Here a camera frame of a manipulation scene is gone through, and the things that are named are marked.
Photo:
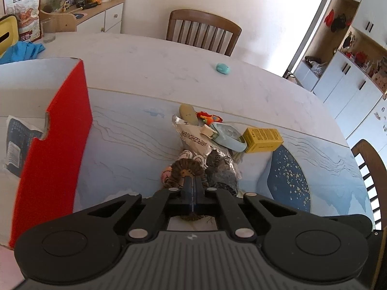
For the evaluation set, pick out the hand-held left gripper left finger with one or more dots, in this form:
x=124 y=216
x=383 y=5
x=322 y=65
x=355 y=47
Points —
x=189 y=193

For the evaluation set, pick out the black hanging bag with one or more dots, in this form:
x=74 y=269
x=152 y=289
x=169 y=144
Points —
x=338 y=22

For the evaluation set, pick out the blue and white printed mat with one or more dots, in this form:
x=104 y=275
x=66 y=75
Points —
x=136 y=145

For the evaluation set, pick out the white fridge with magnets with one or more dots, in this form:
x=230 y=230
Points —
x=373 y=120

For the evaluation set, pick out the printed paper leaflet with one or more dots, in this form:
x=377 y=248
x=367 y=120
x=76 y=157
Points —
x=21 y=145

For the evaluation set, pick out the white wardrobe with open shelves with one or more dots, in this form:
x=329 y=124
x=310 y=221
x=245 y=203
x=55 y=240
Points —
x=347 y=81

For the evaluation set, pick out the flat black device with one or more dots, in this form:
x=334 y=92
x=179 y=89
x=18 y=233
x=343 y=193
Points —
x=88 y=5

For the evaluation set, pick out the red and white snack bag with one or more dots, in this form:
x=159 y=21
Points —
x=28 y=9

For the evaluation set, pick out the orange and red toy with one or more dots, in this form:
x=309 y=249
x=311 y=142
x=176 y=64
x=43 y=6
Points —
x=208 y=116

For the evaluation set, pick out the beige oval stone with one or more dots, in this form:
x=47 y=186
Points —
x=188 y=114

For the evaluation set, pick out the red and white cardboard box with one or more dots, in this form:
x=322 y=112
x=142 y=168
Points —
x=54 y=145

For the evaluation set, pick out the clear printed plastic bag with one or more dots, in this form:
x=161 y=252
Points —
x=193 y=140

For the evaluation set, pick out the blue cloth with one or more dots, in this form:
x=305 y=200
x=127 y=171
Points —
x=21 y=52

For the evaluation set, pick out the small teal round object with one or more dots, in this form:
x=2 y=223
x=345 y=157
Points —
x=223 y=68

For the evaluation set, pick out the yellow tissue box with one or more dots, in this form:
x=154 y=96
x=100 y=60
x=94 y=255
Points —
x=7 y=33

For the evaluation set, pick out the cream plastic clip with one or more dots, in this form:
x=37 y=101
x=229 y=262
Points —
x=207 y=132

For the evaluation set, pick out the white sideboard with wooden top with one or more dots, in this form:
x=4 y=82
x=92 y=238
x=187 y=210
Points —
x=112 y=16

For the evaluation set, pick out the blue oval pad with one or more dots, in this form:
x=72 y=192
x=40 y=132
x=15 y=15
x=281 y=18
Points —
x=79 y=15

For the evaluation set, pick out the yellow cardboard box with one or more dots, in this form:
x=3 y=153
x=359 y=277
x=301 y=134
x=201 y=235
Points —
x=263 y=139

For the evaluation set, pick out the brown plush toy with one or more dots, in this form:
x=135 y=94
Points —
x=186 y=167

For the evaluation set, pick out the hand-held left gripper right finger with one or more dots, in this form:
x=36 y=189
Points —
x=198 y=193

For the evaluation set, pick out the brown wooden slatted chair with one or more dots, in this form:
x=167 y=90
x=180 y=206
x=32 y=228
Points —
x=370 y=163
x=205 y=21

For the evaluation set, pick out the red hanging cloth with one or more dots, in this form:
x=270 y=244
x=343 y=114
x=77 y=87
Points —
x=329 y=18

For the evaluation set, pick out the clear drinking glass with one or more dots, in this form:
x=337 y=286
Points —
x=48 y=31

